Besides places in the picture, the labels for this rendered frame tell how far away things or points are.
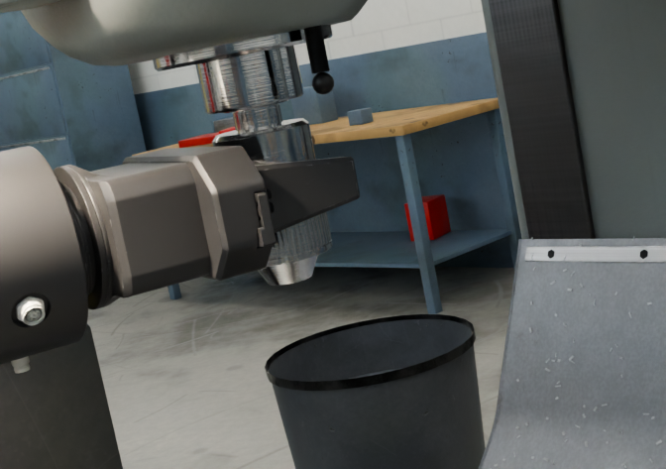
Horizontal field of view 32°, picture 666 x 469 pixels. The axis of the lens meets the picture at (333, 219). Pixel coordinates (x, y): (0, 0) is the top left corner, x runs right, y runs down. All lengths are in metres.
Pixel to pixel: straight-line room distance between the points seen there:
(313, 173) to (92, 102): 7.36
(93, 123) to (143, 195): 7.38
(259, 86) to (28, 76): 7.54
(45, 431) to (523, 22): 0.46
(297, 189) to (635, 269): 0.40
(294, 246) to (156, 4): 0.14
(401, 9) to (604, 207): 5.39
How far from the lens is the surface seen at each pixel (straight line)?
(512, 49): 0.92
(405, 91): 6.31
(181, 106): 7.84
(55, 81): 7.79
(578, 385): 0.90
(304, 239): 0.55
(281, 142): 0.54
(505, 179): 5.79
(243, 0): 0.48
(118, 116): 7.98
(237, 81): 0.54
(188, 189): 0.50
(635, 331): 0.87
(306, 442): 2.54
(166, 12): 0.48
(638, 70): 0.87
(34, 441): 0.82
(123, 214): 0.49
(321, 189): 0.54
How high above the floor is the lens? 1.30
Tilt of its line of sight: 8 degrees down
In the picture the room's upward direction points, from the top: 11 degrees counter-clockwise
